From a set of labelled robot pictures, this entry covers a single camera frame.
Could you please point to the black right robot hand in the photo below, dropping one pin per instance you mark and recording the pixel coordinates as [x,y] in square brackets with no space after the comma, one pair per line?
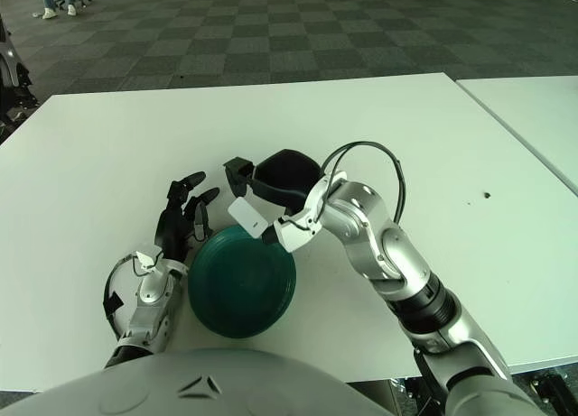
[289,177]

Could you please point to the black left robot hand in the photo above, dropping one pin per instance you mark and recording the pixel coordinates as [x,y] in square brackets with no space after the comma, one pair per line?
[171,231]

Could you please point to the white charger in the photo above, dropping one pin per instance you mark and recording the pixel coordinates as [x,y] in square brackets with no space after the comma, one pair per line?
[246,215]

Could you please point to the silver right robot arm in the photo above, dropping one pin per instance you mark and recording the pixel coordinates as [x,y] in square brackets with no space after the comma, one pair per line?
[393,249]

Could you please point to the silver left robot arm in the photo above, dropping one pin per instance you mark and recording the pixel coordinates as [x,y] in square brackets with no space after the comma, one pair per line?
[149,294]

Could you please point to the green plate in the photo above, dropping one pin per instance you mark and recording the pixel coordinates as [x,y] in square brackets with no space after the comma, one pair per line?
[244,289]

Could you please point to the grey robot torso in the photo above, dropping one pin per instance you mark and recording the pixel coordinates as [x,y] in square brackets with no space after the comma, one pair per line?
[180,389]

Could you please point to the black office chair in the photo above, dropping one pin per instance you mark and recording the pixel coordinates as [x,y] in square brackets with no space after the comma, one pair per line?
[11,77]

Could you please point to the white side table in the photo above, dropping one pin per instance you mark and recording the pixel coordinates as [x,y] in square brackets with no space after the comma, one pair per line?
[533,109]

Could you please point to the black table foot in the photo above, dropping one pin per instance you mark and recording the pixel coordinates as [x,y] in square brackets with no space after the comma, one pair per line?
[548,386]

